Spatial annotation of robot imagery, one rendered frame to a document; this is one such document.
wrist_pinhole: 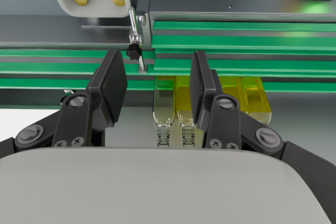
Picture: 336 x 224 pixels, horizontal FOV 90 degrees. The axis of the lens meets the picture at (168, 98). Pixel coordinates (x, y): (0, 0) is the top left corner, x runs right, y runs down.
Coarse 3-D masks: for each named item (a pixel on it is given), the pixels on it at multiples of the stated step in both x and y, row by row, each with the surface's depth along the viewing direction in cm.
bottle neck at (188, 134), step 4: (184, 124) 40; (188, 124) 39; (184, 128) 39; (188, 128) 39; (192, 128) 39; (184, 132) 39; (188, 132) 38; (192, 132) 39; (184, 136) 38; (188, 136) 38; (192, 136) 38; (184, 140) 38; (188, 140) 37; (192, 140) 38; (184, 144) 37; (188, 144) 37; (192, 144) 37
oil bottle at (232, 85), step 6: (222, 78) 44; (228, 78) 44; (234, 78) 44; (222, 84) 43; (228, 84) 43; (234, 84) 43; (240, 84) 43; (228, 90) 42; (234, 90) 42; (240, 90) 42; (234, 96) 42; (240, 96) 42; (240, 102) 41; (240, 108) 40; (246, 108) 40
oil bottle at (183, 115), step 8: (176, 80) 44; (184, 80) 44; (176, 88) 43; (184, 88) 43; (176, 96) 42; (184, 96) 42; (176, 104) 41; (184, 104) 40; (176, 112) 40; (184, 112) 39; (176, 120) 42; (184, 120) 39; (192, 120) 39
